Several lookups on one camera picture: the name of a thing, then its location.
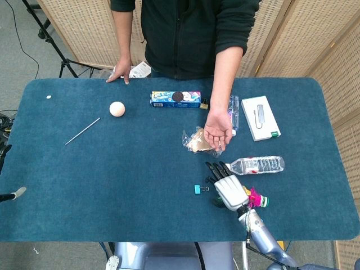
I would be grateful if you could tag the blue carpet table mat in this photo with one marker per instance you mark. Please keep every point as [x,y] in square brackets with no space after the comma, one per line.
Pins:
[112,182]

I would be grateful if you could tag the white usb hub box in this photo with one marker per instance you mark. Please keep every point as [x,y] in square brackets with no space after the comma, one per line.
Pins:
[260,118]

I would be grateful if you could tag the thin white stick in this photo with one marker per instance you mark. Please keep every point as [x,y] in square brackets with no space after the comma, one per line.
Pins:
[82,131]

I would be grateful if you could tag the person torso dark jacket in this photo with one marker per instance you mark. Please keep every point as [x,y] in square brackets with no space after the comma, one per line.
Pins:
[182,33]

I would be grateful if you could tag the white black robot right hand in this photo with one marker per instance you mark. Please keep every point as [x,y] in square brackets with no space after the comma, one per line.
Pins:
[229,191]

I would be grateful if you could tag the person left forearm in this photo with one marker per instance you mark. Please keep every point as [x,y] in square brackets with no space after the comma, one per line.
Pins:
[226,78]

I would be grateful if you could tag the silver blue robot torso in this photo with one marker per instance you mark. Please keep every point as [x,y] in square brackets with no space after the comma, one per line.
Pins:
[171,256]

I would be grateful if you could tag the person left hand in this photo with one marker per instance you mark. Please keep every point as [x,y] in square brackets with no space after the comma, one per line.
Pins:
[218,130]

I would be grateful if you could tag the white floor scrap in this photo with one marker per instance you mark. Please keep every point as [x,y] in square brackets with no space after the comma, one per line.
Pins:
[36,249]

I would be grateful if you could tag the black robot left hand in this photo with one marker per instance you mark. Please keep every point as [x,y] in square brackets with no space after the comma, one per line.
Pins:
[17,194]

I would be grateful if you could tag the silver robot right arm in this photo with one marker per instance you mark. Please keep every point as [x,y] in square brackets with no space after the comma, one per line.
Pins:
[264,239]

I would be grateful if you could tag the black tripod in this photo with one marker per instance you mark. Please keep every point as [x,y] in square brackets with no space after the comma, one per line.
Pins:
[50,39]

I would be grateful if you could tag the teal binder clip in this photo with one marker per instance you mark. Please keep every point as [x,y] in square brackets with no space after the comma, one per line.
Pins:
[198,189]

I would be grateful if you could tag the person right hand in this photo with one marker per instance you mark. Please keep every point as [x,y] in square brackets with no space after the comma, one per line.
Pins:
[121,70]

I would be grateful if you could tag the white metal bracket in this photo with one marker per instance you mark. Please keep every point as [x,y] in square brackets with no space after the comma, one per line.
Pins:
[112,263]

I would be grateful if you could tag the white printed package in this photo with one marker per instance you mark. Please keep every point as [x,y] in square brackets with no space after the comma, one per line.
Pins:
[140,70]

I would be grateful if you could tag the crumpled white plastic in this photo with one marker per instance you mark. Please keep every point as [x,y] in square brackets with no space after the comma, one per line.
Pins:
[112,73]

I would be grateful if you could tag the clear plastic snack bag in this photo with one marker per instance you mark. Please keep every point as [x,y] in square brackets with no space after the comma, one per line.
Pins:
[197,142]

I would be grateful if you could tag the pink yellow feather shuttlecock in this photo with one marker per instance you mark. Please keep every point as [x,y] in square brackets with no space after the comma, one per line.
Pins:
[256,199]

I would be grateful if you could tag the peach ball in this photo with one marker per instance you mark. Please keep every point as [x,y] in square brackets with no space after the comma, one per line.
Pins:
[117,108]

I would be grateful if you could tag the blue oreo cookie box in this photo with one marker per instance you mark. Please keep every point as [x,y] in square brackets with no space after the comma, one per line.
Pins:
[175,99]

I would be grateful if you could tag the clear bottle purple label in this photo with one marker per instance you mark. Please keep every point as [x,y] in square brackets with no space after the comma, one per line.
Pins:
[235,112]

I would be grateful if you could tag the black gold binder clip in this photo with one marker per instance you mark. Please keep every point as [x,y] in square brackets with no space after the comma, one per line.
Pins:
[204,104]

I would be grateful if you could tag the woven wood folding screen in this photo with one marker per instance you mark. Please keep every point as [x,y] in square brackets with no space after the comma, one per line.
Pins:
[295,39]
[90,31]
[347,118]

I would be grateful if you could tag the person right forearm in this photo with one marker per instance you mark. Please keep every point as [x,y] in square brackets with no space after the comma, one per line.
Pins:
[124,36]

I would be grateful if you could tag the clear water bottle red label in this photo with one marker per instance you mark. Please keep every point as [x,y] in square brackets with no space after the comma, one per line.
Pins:
[258,165]

